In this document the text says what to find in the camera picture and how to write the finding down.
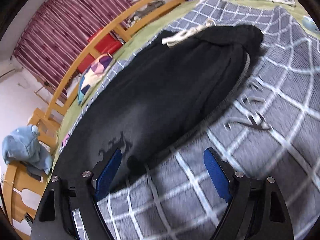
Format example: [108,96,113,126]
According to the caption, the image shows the black pants with white stripe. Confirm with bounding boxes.
[53,25,263,188]

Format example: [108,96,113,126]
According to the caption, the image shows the grey checked blanket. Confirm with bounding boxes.
[62,0,320,240]

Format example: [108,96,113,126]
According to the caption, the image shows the blue plush toy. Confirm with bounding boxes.
[2,125,53,175]

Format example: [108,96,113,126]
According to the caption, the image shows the colourful geometric pillow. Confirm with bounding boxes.
[78,53,114,105]

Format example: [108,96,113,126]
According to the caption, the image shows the maroon striped curtain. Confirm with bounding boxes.
[13,0,132,90]

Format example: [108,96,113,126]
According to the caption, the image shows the green bed sheet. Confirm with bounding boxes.
[54,0,319,161]

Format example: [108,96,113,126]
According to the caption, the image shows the wooden bed frame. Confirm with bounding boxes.
[2,0,187,240]

